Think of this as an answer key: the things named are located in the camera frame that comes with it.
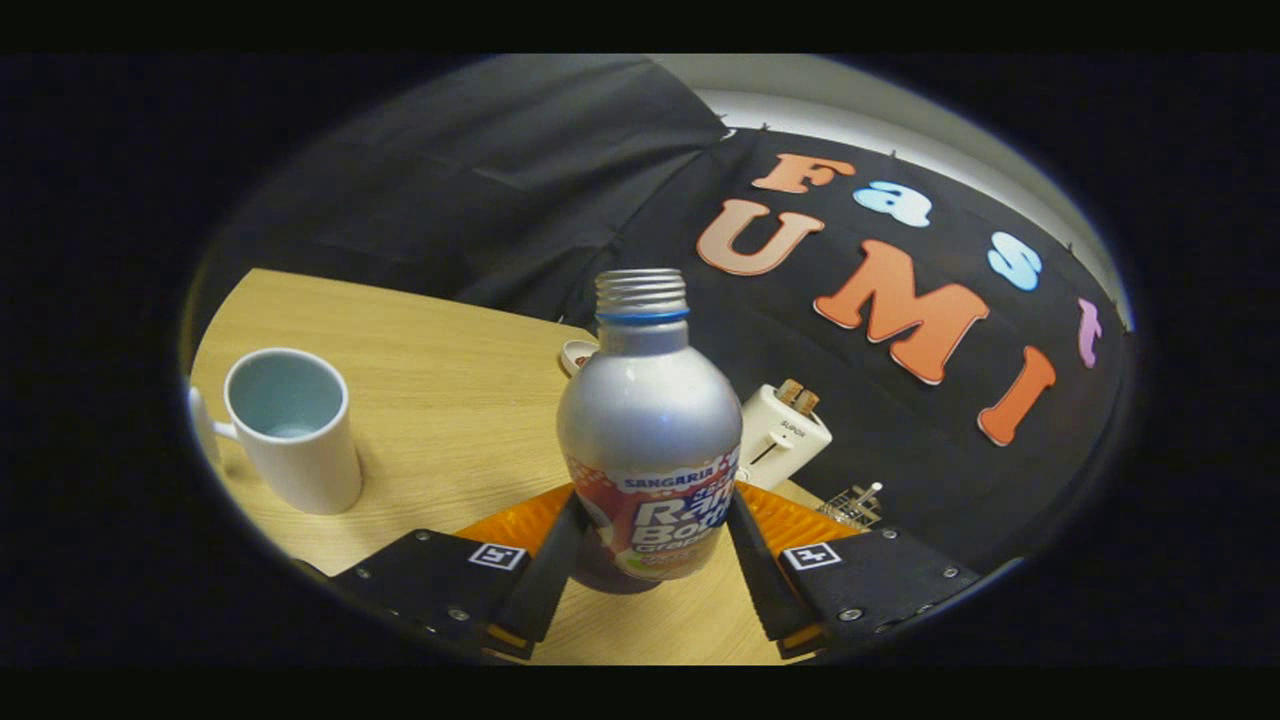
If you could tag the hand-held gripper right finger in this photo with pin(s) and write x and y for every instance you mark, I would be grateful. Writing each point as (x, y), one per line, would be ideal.
(762, 590)

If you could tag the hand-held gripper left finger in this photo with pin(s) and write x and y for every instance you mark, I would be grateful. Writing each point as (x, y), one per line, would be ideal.
(540, 590)

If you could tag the silver juice bottle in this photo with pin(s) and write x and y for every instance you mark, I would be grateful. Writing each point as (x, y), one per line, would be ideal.
(650, 420)

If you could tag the white cup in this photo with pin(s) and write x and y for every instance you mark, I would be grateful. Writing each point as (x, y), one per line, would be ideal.
(310, 460)

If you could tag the white toaster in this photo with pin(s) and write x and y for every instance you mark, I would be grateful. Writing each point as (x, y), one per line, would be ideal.
(785, 445)

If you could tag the small spoon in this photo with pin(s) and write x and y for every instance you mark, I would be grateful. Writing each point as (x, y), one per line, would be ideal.
(872, 491)

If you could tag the toast slice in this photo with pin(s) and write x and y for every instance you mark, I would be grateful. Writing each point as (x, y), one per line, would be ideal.
(808, 402)
(790, 390)

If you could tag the wooden table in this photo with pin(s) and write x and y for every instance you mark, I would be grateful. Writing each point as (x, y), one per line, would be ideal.
(450, 400)

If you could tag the white plate with red food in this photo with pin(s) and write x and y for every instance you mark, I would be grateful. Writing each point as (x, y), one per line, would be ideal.
(575, 355)

